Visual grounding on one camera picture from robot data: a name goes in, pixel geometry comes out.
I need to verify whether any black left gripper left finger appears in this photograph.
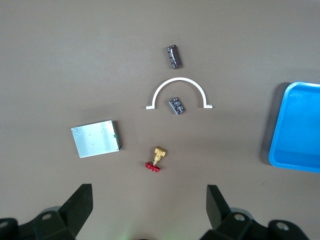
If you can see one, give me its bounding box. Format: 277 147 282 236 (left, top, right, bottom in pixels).
0 183 94 240

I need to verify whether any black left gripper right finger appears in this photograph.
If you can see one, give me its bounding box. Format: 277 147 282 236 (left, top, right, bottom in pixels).
201 184 320 240

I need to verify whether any grey metal power supply box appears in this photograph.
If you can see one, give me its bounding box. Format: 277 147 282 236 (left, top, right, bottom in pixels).
70 119 123 159

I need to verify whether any blue plastic tray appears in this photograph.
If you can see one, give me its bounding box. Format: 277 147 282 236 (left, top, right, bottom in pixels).
268 81 320 174

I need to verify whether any white curved pipe clamp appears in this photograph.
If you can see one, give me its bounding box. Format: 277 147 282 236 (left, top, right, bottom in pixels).
145 77 214 110

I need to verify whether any brown table cover mat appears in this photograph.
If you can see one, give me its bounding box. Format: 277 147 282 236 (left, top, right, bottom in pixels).
0 0 320 240

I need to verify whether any brass valve with red handle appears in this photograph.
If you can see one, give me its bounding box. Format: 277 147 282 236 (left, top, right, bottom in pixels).
144 146 168 174

